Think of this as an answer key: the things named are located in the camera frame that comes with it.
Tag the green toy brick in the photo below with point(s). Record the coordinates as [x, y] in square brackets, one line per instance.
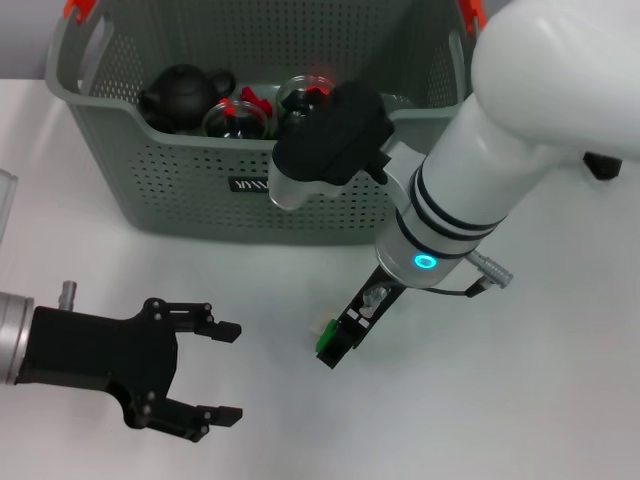
[327, 336]

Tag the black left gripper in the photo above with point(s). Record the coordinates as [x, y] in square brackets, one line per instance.
[100, 350]

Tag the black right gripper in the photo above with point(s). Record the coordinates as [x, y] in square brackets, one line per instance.
[356, 302]

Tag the dark red long brick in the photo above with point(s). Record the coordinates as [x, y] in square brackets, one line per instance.
[255, 99]

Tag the bright red long brick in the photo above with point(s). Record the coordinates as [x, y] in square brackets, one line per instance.
[314, 90]

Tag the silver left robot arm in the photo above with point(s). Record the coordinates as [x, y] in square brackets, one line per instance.
[12, 335]

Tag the glass jar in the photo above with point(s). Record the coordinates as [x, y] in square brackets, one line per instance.
[295, 107]
[240, 127]

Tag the small white toy brick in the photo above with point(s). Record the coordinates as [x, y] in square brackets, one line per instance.
[315, 330]

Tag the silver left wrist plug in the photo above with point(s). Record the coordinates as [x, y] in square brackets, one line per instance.
[69, 294]

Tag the black clay teapot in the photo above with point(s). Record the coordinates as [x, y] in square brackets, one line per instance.
[177, 95]

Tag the grey perforated plastic storage bin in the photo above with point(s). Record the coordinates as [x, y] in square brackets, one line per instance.
[175, 200]

